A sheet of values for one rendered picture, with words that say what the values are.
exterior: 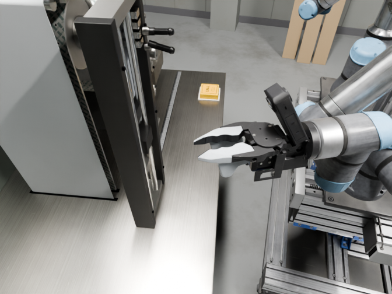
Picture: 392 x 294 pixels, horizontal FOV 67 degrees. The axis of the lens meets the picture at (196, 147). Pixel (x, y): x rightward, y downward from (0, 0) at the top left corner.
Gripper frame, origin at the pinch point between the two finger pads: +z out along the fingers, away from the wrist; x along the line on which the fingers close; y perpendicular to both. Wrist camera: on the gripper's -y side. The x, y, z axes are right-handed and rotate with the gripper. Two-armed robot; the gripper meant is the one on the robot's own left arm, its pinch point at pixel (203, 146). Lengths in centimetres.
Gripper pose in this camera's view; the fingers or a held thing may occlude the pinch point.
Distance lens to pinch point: 50.8
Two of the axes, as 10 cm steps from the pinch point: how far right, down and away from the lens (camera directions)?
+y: 0.3, 7.7, 6.3
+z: -9.8, 1.4, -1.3
